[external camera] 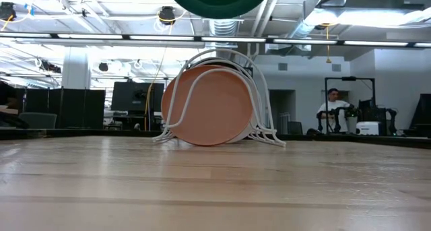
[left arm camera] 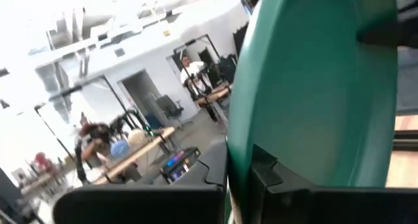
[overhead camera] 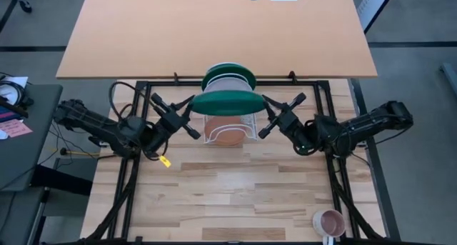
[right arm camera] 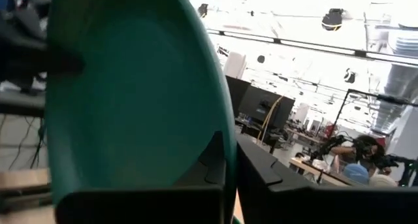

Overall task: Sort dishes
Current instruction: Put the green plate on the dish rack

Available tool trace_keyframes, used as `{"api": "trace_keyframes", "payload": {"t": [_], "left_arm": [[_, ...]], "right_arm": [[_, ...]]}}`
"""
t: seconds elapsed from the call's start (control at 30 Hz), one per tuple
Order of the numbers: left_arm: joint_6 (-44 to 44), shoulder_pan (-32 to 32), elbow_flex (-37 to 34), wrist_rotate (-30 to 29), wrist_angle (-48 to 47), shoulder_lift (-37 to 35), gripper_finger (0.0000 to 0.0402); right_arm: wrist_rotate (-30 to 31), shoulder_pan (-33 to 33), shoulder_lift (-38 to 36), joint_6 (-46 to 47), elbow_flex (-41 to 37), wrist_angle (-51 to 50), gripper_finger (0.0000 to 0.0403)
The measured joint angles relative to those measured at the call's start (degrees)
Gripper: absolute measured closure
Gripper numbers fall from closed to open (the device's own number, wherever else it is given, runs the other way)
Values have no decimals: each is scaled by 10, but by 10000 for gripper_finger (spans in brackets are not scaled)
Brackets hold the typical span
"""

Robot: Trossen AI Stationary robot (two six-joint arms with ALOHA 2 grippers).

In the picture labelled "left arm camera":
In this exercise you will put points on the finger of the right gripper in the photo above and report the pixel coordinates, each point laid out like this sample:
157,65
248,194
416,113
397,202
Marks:
406,31

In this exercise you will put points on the white plate teal underside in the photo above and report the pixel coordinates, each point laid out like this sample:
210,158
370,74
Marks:
310,103

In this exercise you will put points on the black office chair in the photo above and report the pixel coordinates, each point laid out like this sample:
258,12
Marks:
168,106

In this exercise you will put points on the cream round dish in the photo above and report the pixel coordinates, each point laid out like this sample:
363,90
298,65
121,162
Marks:
137,137

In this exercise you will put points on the wooden background table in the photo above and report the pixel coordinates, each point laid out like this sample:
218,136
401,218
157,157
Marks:
140,152
215,95

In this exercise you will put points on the grey wall vent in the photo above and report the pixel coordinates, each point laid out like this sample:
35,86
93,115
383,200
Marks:
119,52

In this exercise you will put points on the black computer colourful lights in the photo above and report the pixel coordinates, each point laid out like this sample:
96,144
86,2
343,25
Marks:
181,162

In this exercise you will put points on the black background robot arm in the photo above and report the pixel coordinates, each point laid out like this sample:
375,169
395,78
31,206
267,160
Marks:
130,119
199,83

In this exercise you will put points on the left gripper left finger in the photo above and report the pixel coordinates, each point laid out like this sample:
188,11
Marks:
147,204

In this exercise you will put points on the black aluminium table frame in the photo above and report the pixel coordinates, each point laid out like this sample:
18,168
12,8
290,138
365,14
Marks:
406,139

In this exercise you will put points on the person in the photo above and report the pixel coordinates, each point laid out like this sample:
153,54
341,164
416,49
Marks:
94,142
192,70

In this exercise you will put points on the blue plate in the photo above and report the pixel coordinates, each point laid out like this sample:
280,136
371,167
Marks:
119,149

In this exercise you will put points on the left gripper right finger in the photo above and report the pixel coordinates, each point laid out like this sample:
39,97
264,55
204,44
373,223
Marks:
326,207

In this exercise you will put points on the black background frame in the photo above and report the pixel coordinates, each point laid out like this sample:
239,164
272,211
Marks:
196,39

